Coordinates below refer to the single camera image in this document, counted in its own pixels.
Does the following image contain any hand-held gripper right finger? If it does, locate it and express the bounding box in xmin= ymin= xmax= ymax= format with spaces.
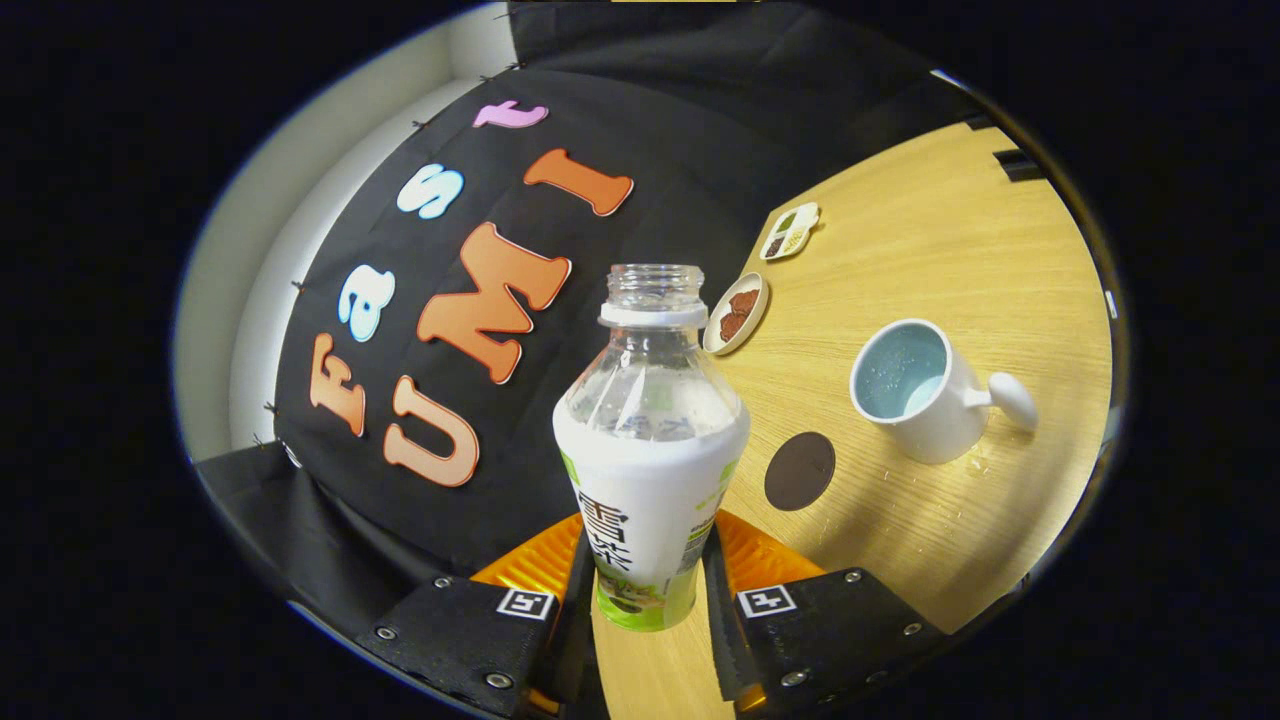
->
xmin=700 ymin=510 xmax=951 ymax=716

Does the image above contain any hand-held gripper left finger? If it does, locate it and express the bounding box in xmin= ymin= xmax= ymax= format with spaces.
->
xmin=355 ymin=512 xmax=599 ymax=719

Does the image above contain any white green label juice bottle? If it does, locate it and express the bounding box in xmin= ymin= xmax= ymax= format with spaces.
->
xmin=552 ymin=263 xmax=752 ymax=633

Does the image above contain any dark brown round coaster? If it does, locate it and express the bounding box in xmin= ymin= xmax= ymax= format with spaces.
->
xmin=764 ymin=431 xmax=837 ymax=513

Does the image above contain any white cup blue inside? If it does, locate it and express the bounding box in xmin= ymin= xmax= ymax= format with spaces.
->
xmin=849 ymin=318 xmax=1040 ymax=466

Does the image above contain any plate with brown food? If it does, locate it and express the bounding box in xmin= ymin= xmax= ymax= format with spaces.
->
xmin=702 ymin=271 xmax=771 ymax=357

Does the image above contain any white divided seed tray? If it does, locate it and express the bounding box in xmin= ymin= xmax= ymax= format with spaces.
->
xmin=758 ymin=202 xmax=822 ymax=263

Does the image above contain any wooden table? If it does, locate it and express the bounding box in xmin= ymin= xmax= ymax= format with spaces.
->
xmin=590 ymin=120 xmax=1116 ymax=720

